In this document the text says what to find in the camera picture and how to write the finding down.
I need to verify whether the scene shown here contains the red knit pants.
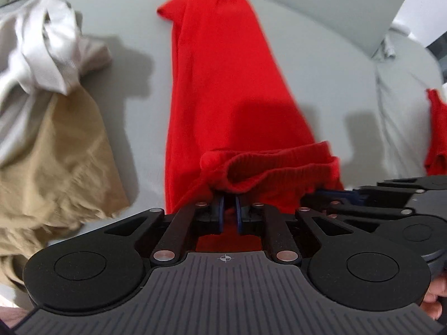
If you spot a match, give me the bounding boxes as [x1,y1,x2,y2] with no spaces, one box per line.
[156,0,345,252]

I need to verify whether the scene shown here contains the red knit shirt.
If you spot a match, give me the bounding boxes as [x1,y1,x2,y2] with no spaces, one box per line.
[423,88,447,176]

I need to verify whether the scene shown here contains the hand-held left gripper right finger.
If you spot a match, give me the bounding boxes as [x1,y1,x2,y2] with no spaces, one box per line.
[235,195,352,265]

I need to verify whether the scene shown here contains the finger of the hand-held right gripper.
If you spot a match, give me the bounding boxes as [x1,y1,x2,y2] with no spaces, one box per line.
[301,195,414,233]
[316,175,447,200]

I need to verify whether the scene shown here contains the person's right hand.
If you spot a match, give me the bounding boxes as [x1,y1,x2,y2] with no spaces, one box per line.
[421,274,447,321]

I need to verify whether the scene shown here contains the grey sofa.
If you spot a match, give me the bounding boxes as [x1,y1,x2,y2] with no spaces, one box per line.
[0,0,447,308]

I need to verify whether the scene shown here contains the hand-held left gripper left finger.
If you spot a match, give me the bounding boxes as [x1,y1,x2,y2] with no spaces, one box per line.
[103,195,226,264]

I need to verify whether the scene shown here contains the white shirt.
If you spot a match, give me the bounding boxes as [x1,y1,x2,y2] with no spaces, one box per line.
[0,0,113,163]

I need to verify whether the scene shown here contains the khaki shorts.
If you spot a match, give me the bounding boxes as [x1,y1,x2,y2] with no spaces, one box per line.
[0,85,132,290]

